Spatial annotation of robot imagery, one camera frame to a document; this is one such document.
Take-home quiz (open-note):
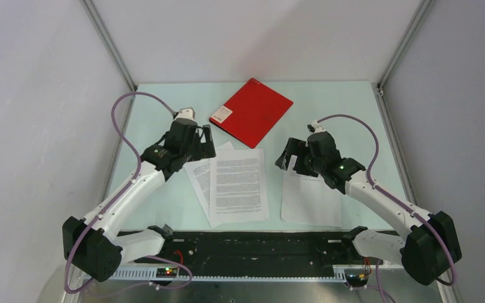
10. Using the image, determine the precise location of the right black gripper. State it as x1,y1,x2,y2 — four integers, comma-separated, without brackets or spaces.
275,138,325,178

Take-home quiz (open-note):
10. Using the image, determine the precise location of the printed paper sheet top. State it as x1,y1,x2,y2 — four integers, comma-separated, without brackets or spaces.
208,148,269,227

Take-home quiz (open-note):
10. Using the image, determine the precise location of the red folder black inside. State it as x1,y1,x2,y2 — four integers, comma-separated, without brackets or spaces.
209,78,293,148

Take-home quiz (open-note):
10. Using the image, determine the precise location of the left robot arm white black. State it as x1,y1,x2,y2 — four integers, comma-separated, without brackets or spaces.
63,117,216,282

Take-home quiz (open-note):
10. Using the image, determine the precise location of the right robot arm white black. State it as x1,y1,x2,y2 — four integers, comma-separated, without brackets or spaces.
275,131,462,285

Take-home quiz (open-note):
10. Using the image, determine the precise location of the printed paper sheet underneath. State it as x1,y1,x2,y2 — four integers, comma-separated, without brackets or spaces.
184,157,234,227

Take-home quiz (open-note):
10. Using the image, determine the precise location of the white paper sheet right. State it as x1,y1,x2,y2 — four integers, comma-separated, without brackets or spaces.
280,156,342,227

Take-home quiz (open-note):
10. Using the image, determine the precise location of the left circuit board with leds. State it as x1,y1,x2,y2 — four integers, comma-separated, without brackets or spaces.
155,267,179,278

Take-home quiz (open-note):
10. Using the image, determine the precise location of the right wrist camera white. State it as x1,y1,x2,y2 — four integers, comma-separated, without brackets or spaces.
307,120,326,134

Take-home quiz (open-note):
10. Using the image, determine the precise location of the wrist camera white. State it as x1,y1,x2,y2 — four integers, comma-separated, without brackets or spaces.
307,120,326,134
174,107,196,121

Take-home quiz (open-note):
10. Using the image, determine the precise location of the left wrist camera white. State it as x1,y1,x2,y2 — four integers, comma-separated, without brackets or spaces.
174,107,196,121

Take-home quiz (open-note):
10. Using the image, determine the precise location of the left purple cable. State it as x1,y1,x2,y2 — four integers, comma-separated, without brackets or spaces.
63,91,194,294

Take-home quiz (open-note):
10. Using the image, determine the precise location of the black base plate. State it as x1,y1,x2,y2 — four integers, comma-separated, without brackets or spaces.
119,229,402,278

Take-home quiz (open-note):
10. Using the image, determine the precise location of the right circuit board with wires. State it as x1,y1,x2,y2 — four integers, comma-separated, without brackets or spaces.
344,273,370,288

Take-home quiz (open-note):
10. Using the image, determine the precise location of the grey slotted cable duct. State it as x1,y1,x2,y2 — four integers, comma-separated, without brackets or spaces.
108,267,348,283

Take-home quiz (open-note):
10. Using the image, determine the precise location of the left aluminium frame post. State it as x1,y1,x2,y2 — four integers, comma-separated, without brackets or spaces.
80,0,137,91

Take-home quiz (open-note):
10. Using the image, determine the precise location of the aluminium frame post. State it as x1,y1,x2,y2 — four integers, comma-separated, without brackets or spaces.
376,0,436,97
80,0,137,91

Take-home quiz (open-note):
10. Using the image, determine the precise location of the right aluminium frame post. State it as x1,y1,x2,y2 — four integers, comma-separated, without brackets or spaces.
376,0,436,97

